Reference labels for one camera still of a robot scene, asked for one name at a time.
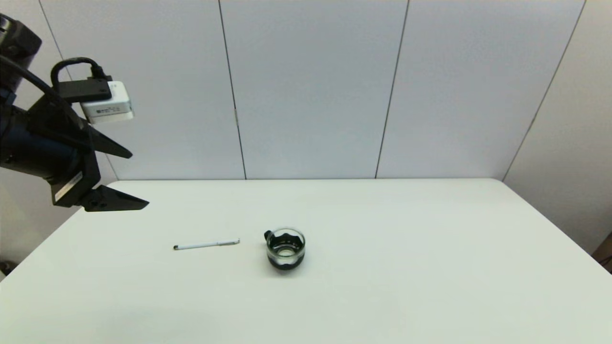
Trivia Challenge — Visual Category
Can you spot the white pen with silver clip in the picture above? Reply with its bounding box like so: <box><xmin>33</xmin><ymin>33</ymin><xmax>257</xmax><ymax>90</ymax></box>
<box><xmin>173</xmin><ymin>238</ymin><xmax>241</xmax><ymax>251</ymax></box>

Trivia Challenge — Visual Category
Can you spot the glass cup with black sleeve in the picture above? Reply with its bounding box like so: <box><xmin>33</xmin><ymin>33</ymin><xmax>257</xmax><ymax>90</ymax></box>
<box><xmin>263</xmin><ymin>227</ymin><xmax>306</xmax><ymax>272</ymax></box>

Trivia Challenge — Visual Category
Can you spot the brown furniture piece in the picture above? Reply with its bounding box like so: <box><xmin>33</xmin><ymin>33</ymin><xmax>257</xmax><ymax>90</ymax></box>
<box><xmin>591</xmin><ymin>233</ymin><xmax>612</xmax><ymax>274</ymax></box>

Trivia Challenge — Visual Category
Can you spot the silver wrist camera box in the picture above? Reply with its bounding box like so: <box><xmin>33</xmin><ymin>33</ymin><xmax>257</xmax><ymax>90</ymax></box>
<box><xmin>79</xmin><ymin>81</ymin><xmax>135</xmax><ymax>125</ymax></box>

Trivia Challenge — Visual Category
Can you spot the long black arm cable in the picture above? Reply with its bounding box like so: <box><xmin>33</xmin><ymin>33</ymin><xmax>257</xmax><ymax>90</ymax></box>
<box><xmin>0</xmin><ymin>54</ymin><xmax>72</xmax><ymax>120</ymax></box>

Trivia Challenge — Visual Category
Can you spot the short black camera cable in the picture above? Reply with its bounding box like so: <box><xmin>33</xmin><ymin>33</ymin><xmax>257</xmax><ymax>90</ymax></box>
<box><xmin>50</xmin><ymin>57</ymin><xmax>113</xmax><ymax>96</ymax></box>

